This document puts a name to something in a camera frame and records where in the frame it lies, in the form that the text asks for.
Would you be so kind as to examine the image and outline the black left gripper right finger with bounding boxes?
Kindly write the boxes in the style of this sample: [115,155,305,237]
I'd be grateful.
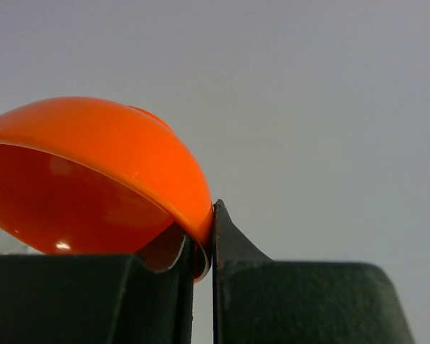
[212,201,414,343]

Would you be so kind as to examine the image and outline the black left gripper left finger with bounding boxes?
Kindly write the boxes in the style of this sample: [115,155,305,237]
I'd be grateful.
[0,237,194,343]

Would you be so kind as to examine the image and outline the orange bowl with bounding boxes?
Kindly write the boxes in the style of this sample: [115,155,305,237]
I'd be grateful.
[0,97,214,280]

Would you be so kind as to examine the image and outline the white wire dish rack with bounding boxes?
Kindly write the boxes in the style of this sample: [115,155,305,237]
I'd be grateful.
[0,229,41,254]

